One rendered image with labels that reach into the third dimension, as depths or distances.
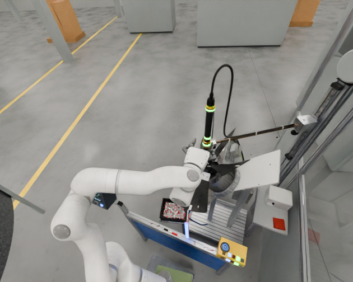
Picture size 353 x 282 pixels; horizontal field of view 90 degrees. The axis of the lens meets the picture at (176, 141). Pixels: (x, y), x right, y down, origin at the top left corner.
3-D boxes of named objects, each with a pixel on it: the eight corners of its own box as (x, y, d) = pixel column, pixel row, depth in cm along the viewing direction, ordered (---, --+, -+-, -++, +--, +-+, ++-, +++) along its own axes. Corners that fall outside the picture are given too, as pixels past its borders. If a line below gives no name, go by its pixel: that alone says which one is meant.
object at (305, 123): (305, 123, 113) (311, 112, 107) (312, 130, 109) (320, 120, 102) (290, 126, 112) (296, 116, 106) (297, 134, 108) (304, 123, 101)
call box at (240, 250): (244, 250, 114) (247, 247, 106) (241, 268, 108) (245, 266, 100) (219, 240, 118) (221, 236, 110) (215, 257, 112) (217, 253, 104)
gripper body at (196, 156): (181, 170, 81) (189, 153, 87) (202, 178, 78) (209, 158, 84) (180, 161, 75) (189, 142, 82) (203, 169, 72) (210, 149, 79)
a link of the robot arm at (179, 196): (184, 164, 71) (179, 173, 79) (171, 193, 64) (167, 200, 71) (203, 173, 71) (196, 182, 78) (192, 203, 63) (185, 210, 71)
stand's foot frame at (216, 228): (246, 212, 222) (247, 210, 216) (240, 252, 194) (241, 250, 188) (198, 196, 240) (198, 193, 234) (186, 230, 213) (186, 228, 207)
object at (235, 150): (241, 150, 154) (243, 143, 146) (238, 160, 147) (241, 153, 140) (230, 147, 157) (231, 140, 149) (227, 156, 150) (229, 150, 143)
